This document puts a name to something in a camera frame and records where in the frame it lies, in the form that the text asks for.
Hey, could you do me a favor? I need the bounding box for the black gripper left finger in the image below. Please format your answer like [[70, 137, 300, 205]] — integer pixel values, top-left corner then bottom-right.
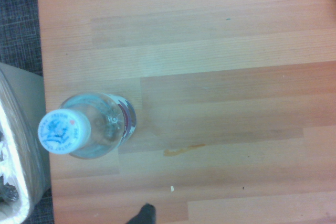
[[125, 202, 157, 224]]

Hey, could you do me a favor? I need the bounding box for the clear plastic water bottle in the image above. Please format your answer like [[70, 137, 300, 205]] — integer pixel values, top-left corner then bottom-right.
[[38, 92, 138, 159]]

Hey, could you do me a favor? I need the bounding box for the beige trash bin with liner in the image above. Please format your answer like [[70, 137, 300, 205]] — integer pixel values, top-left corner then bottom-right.
[[0, 62, 53, 224]]

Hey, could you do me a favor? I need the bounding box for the crumpled white paper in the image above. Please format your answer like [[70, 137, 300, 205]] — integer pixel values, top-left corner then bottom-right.
[[0, 140, 17, 184]]

